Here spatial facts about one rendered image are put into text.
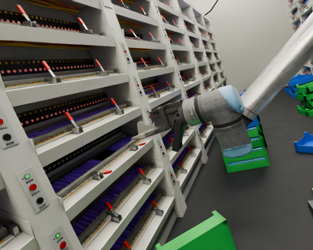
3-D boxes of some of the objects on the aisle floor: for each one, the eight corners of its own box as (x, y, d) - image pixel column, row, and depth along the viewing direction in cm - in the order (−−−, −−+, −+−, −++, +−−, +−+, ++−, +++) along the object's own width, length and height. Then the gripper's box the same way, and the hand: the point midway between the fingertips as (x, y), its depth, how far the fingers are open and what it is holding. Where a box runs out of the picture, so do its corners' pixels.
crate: (264, 154, 157) (262, 145, 156) (270, 165, 139) (267, 156, 137) (226, 161, 168) (224, 153, 167) (227, 172, 150) (224, 163, 148)
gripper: (189, 94, 72) (147, 109, 82) (170, 106, 55) (119, 124, 65) (197, 115, 73) (154, 128, 83) (181, 133, 56) (129, 147, 66)
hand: (142, 133), depth 75 cm, fingers open, 14 cm apart
